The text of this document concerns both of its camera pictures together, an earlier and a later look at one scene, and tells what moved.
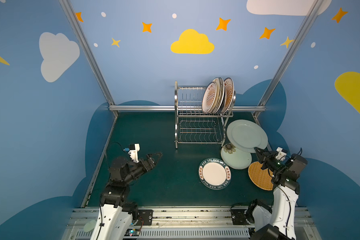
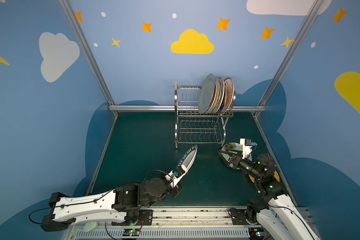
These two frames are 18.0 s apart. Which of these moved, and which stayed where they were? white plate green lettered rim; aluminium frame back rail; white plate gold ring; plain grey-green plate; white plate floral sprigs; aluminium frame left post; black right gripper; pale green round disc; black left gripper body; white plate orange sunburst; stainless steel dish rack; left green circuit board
Moved: white plate green lettered rim; plain grey-green plate; black right gripper; black left gripper body
Stayed: stainless steel dish rack; aluminium frame left post; white plate floral sprigs; white plate gold ring; white plate orange sunburst; pale green round disc; aluminium frame back rail; left green circuit board
